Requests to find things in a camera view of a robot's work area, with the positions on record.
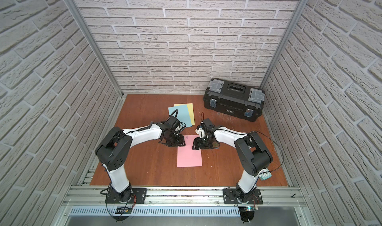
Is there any corner aluminium post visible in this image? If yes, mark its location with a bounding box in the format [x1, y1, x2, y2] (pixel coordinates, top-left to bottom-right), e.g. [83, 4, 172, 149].
[260, 0, 308, 89]
[63, 0, 123, 97]

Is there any aluminium front rail frame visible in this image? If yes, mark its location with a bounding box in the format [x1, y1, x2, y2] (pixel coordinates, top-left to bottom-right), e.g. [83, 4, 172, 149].
[53, 186, 313, 226]

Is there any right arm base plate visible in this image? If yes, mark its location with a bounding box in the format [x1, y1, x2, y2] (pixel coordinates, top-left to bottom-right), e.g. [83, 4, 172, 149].
[222, 187, 263, 206]

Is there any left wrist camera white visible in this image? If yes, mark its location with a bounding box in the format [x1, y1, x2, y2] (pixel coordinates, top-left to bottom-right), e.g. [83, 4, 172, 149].
[174, 123, 183, 132]

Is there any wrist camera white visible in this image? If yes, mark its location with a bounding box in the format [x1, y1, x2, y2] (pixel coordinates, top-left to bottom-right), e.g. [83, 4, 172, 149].
[174, 123, 183, 132]
[196, 126, 206, 138]

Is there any yellow paper sheet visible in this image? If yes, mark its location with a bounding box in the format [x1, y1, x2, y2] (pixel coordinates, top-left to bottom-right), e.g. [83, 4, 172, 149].
[174, 103, 195, 125]

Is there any left corner aluminium post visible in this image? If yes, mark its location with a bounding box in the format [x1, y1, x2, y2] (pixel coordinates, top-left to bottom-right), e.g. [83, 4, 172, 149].
[63, 0, 123, 97]

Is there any light blue paper sheet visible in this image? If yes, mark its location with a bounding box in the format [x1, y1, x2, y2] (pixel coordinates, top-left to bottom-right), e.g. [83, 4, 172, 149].
[168, 104, 193, 127]

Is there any black plastic toolbox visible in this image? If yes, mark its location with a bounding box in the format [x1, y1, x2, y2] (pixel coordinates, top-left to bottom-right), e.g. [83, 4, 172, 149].
[203, 78, 265, 122]

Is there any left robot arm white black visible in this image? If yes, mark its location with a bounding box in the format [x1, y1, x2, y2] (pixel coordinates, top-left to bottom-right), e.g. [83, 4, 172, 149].
[95, 109, 186, 203]

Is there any small teal card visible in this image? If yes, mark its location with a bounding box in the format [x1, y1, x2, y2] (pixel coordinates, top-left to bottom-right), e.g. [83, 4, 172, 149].
[259, 169, 272, 180]

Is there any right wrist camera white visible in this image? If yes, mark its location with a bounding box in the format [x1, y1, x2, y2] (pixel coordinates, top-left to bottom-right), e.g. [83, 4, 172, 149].
[196, 126, 206, 138]

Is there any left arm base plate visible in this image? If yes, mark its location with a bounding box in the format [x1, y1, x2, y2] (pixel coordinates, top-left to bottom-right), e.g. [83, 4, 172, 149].
[105, 187, 147, 204]

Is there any right corner aluminium post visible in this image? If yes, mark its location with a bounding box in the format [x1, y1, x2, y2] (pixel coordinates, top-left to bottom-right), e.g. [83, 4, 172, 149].
[260, 0, 308, 89]

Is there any pink paper sheet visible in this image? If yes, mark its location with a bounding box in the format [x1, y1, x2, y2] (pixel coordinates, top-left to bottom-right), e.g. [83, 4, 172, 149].
[177, 135, 203, 168]

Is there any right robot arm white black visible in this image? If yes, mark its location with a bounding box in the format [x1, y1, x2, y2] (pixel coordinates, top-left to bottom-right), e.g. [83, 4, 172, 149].
[192, 119, 273, 204]

